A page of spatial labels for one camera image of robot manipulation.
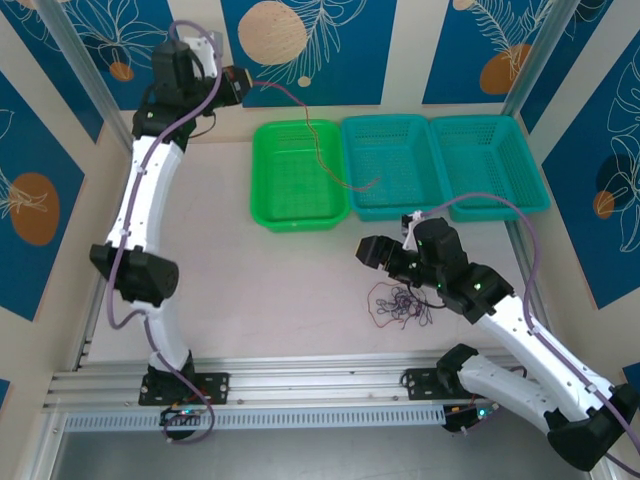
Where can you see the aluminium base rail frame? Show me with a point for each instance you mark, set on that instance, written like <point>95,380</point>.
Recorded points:
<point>310,380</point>

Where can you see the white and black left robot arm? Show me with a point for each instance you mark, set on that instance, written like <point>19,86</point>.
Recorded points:
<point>145,190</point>

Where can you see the aluminium frame post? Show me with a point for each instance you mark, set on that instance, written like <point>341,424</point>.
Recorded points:
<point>85,65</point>
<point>535,55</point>

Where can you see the small circuit board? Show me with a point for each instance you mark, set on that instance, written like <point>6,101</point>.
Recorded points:
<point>182,414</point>
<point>480,414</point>

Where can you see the green plastic basket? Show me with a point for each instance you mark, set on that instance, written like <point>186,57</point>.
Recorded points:
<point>285,175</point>

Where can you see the teal plastic basket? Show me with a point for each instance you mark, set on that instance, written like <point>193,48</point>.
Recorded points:
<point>480,155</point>
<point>395,150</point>

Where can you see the aluminium side rail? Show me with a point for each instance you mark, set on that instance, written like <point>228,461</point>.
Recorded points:
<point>87,345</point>
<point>517,245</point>

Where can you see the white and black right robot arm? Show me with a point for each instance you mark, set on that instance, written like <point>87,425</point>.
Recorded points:
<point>530,350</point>

